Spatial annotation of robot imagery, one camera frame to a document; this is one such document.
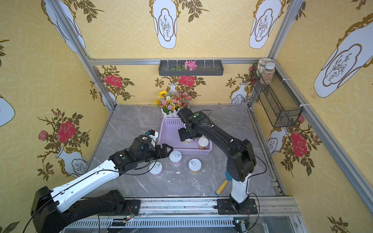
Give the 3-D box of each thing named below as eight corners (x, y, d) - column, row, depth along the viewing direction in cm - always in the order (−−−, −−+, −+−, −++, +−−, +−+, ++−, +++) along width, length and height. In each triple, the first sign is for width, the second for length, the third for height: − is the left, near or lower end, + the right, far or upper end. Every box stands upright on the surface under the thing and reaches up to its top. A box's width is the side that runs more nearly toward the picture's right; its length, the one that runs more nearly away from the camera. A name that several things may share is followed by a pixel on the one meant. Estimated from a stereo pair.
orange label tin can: (188, 174, 86) (188, 170, 82) (188, 162, 91) (188, 158, 87) (201, 174, 86) (202, 170, 82) (200, 162, 91) (201, 158, 87)
